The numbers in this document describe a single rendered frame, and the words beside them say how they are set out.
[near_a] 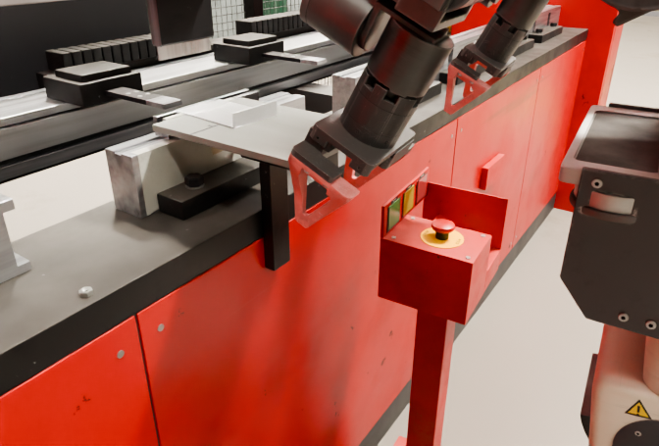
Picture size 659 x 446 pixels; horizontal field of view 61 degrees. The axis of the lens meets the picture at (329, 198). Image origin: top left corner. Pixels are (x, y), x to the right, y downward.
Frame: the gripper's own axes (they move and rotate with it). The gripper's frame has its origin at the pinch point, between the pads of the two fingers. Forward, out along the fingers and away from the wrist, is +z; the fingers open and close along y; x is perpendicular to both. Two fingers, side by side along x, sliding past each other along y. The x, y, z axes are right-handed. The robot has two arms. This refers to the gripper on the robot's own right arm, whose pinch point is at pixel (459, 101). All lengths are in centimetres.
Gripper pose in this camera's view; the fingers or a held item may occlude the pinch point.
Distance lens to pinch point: 94.2
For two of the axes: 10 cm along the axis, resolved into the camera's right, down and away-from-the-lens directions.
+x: 7.8, 6.0, -2.0
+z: -3.9, 7.1, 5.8
